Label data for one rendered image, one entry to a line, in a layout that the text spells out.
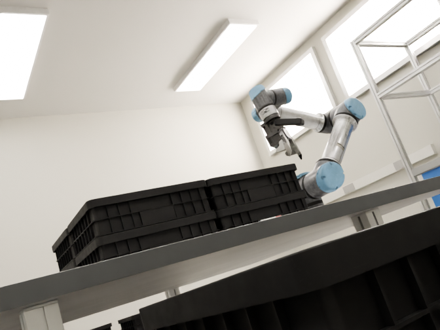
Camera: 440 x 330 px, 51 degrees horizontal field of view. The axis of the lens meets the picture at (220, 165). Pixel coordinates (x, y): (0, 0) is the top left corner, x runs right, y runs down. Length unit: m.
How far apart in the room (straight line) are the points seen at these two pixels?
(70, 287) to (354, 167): 4.27
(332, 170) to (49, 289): 1.34
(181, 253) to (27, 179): 3.96
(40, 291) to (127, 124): 4.56
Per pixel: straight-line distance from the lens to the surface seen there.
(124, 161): 5.15
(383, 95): 3.58
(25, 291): 0.87
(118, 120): 5.35
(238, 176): 1.59
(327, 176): 1.93
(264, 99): 1.95
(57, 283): 0.88
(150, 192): 1.43
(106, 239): 1.35
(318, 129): 2.29
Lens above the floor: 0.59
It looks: 14 degrees up
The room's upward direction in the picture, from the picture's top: 18 degrees counter-clockwise
